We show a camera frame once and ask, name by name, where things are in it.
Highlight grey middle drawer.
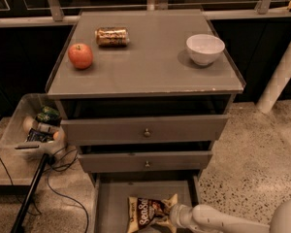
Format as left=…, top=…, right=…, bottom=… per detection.
left=79, top=150, right=212, bottom=173

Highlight brown chip bag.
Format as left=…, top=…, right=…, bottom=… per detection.
left=127, top=194, right=178, bottom=233

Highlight blue snack packet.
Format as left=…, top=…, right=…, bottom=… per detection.
left=26, top=128, right=53, bottom=143

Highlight white bowl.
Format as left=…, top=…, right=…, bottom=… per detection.
left=186, top=34, right=225, bottom=66

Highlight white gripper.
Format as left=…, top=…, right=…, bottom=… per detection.
left=169, top=204, right=196, bottom=229

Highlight gold soda can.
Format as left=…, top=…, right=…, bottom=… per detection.
left=95, top=27, right=130, bottom=47

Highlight black cable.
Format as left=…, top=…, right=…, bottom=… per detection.
left=0, top=139, right=15, bottom=186

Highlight grey drawer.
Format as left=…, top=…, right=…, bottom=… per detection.
left=61, top=115, right=228, bottom=146
left=79, top=150, right=212, bottom=173
left=89, top=170, right=200, bottom=233

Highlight green snack bag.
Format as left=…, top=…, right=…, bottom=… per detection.
left=36, top=106, right=61, bottom=125

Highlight grey drawer cabinet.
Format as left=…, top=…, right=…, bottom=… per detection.
left=44, top=9, right=246, bottom=180

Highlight grey top drawer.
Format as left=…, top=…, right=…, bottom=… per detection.
left=61, top=115, right=228, bottom=146

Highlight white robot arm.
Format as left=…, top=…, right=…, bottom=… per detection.
left=170, top=200, right=291, bottom=233

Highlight red apple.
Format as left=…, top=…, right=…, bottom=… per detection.
left=68, top=44, right=93, bottom=70

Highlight white diagonal post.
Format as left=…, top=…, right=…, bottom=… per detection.
left=256, top=41, right=291, bottom=114

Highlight grey bottom drawer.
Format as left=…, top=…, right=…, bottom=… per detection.
left=89, top=170, right=200, bottom=233

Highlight clear plastic bin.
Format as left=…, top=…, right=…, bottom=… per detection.
left=0, top=93, right=66, bottom=159

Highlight black pole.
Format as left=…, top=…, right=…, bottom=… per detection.
left=11, top=153, right=49, bottom=233

